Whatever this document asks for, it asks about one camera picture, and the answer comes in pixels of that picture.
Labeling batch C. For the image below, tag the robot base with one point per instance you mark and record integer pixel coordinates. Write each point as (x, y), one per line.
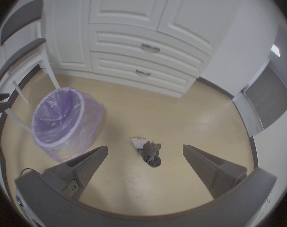
(27, 211)

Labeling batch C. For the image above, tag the white paper scrap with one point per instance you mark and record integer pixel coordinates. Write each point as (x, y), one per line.
(136, 142)

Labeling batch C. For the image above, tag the grey curtain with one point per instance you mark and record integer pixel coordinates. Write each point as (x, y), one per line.
(268, 98)

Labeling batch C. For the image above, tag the purple plastic bag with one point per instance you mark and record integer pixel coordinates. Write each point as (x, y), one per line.
(56, 107)

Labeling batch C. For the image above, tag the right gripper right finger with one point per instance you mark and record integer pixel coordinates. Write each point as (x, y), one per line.
(209, 169)

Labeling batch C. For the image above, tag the ceiling light panel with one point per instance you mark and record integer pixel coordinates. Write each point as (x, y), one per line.
(275, 50)

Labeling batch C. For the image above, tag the crumpled black plastic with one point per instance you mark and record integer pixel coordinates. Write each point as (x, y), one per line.
(153, 159)

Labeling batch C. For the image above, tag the white wardrobe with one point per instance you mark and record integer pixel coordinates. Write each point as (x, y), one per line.
(124, 1)

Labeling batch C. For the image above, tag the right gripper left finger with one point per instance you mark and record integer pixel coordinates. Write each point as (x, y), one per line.
(86, 167)

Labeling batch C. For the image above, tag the pale grey trash bin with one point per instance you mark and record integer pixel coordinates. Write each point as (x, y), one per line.
(53, 144)

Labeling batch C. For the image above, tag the grey padded white chair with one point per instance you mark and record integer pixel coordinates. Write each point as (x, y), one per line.
(23, 15)

